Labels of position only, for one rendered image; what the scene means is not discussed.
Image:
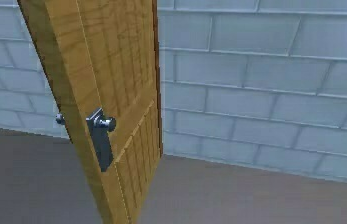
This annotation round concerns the light wooden room door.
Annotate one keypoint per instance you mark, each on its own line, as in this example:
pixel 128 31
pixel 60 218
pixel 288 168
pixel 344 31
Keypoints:
pixel 114 60

